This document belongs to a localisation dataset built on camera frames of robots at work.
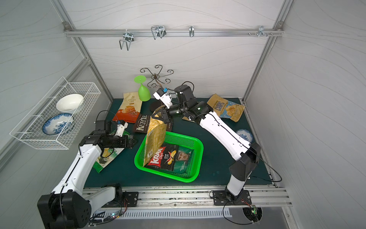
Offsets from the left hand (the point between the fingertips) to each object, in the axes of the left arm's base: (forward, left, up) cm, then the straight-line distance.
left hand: (130, 140), depth 80 cm
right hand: (+2, -16, +21) cm, 27 cm away
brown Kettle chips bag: (+21, +1, -14) cm, 25 cm away
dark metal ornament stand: (+36, -12, +16) cm, 41 cm away
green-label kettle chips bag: (-2, -16, +6) cm, 17 cm away
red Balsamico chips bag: (+27, -32, -14) cm, 44 cm away
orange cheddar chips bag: (+35, +14, -12) cm, 39 cm away
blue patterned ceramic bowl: (-2, +27, +19) cm, 33 cm away
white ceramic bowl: (+10, +29, +20) cm, 36 cm away
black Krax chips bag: (-6, -20, -10) cm, 23 cm away
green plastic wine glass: (+30, -3, +9) cm, 31 cm away
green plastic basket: (+6, -27, -9) cm, 29 cm away
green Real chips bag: (-4, -30, -12) cm, 33 cm away
